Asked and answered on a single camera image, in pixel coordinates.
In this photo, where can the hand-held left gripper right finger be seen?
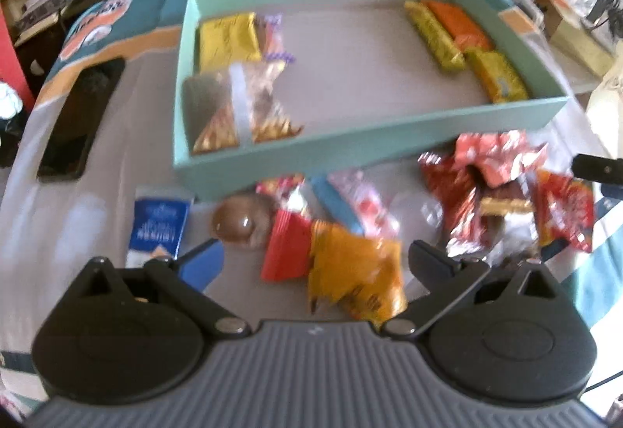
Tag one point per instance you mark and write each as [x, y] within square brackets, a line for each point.
[430, 262]

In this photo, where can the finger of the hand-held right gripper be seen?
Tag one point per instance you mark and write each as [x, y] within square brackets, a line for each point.
[601, 169]

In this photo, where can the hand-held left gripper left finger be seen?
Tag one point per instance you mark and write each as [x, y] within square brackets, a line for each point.
[204, 262]

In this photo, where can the dark red snack packet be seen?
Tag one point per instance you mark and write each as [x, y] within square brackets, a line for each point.
[448, 189]
[469, 233]

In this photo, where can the clear plastic capsule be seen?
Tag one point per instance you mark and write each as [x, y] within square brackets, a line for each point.
[418, 214]

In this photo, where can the red candy packet white print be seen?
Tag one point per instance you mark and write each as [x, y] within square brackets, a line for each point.
[567, 209]

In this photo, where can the blue white snack packet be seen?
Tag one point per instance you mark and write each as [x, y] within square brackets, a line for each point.
[160, 223]

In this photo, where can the brown chocolate ball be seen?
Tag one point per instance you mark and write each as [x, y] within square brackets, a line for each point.
[243, 218]

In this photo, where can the yellow orange snack packet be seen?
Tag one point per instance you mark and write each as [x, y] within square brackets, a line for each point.
[355, 272]

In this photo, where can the plain red snack packet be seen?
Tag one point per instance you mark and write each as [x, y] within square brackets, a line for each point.
[287, 248]

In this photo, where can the dark red gold-edged packet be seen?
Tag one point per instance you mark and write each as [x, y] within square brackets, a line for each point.
[506, 203]

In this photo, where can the bright red snack packet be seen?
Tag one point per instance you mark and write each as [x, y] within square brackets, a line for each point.
[501, 155]

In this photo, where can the red cartoon candy packet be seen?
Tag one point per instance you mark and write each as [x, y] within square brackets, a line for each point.
[277, 192]

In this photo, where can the pink blue candy packet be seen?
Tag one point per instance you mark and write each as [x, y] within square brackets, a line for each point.
[350, 199]

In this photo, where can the teal cardboard box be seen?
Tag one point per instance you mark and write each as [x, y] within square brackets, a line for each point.
[340, 48]

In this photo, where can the white teal printed blanket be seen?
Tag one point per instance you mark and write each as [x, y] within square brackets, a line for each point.
[107, 214]

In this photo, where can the gold cardboard box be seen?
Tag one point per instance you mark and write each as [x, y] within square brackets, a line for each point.
[579, 36]

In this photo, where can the clear packet gold snack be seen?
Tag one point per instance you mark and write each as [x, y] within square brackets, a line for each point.
[211, 111]
[267, 102]

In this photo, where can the black phone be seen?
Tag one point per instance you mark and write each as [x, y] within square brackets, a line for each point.
[80, 116]

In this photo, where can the long yellow snack bar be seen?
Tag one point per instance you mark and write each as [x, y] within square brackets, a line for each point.
[435, 36]

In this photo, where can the purple white candy packet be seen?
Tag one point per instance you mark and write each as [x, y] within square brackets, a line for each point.
[276, 38]

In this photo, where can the black white plush toy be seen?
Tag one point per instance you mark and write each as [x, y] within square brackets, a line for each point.
[8, 116]

